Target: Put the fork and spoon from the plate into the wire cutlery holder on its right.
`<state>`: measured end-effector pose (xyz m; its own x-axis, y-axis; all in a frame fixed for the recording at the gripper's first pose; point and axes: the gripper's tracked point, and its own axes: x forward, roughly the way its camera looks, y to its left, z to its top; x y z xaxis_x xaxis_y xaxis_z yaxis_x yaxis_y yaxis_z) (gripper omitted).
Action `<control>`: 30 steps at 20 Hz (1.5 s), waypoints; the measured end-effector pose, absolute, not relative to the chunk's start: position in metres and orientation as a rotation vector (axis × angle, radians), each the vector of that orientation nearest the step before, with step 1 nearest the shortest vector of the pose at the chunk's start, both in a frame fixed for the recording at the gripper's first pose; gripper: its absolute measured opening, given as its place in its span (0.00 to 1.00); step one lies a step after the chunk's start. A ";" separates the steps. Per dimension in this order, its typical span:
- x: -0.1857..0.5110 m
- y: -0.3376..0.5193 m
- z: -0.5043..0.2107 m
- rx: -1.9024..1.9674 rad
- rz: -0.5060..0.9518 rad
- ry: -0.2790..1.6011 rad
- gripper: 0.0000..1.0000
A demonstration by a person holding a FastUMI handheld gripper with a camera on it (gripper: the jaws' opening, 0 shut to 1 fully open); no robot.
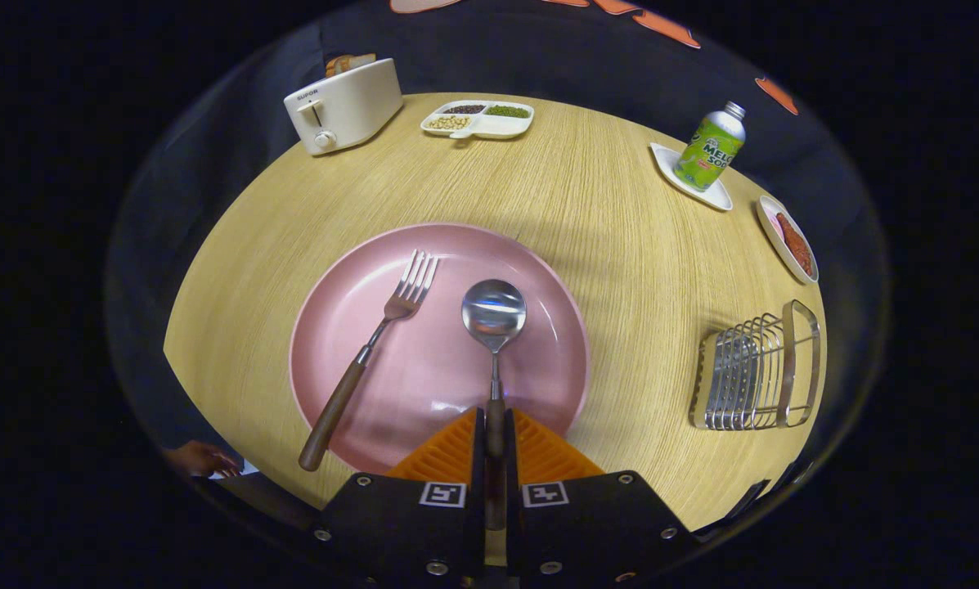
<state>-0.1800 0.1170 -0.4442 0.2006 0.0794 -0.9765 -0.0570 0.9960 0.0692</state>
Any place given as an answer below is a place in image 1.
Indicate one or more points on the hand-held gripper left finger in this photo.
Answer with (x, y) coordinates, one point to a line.
(399, 532)

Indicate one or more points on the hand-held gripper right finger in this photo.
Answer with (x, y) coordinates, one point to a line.
(595, 528)

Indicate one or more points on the pink round plate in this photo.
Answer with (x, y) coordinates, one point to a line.
(432, 368)

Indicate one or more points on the small white oval dish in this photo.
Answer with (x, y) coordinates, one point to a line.
(775, 237)

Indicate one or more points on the reddish brown food piece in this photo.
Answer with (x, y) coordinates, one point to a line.
(796, 245)

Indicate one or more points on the white square coaster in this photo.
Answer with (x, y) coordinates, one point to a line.
(718, 198)

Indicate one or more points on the green soda bottle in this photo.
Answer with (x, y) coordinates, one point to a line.
(707, 155)

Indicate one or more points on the white divided dish with beans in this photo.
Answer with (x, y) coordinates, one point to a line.
(497, 125)

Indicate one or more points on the white toaster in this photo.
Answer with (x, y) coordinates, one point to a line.
(350, 106)

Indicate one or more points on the toasted bread slices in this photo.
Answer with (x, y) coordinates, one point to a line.
(350, 63)

